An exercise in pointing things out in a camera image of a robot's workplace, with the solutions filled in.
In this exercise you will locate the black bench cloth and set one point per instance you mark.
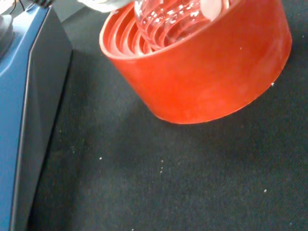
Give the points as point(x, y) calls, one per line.
point(168, 180)

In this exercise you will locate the white stir bar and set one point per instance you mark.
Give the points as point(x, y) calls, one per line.
point(211, 8)

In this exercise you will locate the blue base heater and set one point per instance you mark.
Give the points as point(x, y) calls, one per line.
point(14, 120)

